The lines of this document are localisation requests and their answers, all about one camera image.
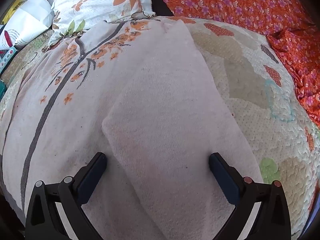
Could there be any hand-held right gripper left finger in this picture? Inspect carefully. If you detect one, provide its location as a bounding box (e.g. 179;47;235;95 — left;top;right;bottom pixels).
24;152;108;240

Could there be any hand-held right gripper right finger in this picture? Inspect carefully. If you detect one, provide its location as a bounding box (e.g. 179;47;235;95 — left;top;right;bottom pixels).
209;152;292;240

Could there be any light pink towel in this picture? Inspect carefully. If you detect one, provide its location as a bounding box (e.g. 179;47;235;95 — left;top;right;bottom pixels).
0;17;264;240

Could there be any heart patterned quilted bedspread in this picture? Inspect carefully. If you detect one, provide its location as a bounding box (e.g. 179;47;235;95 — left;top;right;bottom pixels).
0;17;320;240

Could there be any teal box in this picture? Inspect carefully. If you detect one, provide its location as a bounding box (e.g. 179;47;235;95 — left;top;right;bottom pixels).
0;79;8;101

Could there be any colourful dotted flat box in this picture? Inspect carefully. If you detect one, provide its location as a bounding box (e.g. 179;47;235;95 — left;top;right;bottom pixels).
0;46;18;75

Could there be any white paper bag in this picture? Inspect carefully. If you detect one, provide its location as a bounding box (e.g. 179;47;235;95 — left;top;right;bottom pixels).
0;0;55;51

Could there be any white floral pillow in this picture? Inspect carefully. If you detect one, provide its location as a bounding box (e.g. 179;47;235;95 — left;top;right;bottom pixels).
51;0;156;41

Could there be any orange floral blanket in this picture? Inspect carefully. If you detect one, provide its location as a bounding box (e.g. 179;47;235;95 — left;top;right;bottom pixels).
150;0;320;126

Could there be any yellow plastic bag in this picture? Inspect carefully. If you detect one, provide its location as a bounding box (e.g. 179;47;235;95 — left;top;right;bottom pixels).
7;0;25;18

